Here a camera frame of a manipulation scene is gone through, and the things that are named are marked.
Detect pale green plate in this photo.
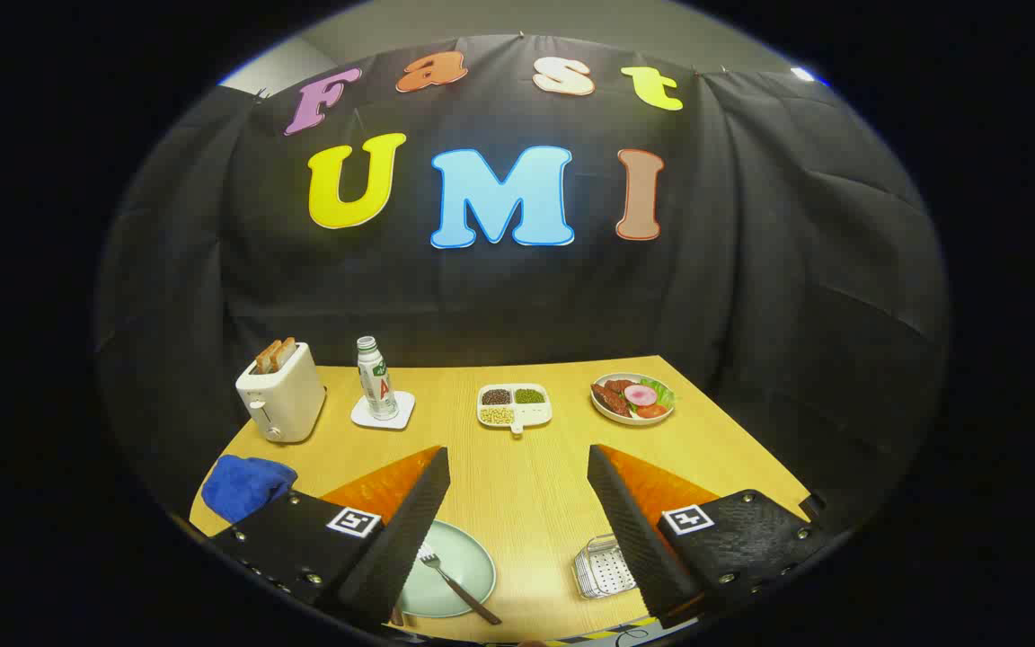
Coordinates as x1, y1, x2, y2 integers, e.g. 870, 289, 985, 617
396, 519, 497, 619

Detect wooden-handled metal fork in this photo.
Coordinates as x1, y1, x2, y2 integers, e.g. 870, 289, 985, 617
419, 542, 502, 625

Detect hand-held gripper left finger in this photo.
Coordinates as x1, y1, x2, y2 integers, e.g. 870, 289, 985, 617
210, 447, 452, 628

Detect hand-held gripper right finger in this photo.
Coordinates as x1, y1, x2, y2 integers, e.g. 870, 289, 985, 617
587, 444, 833, 630

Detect white toaster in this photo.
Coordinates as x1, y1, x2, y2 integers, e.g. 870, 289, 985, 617
235, 341, 328, 444

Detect white plate of food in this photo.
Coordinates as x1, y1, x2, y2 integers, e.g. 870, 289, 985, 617
590, 373, 676, 425

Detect white drink bottle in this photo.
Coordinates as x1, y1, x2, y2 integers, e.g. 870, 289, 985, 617
357, 336, 400, 421

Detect blue cloth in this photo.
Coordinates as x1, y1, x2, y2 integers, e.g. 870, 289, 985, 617
201, 455, 298, 525

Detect white divided dish with beans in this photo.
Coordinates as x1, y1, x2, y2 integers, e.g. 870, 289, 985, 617
477, 384, 553, 436

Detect white square coaster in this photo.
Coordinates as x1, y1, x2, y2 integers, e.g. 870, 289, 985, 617
350, 390, 417, 430

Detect metal wire basket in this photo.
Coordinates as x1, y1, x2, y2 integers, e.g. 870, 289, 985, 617
573, 534, 640, 600

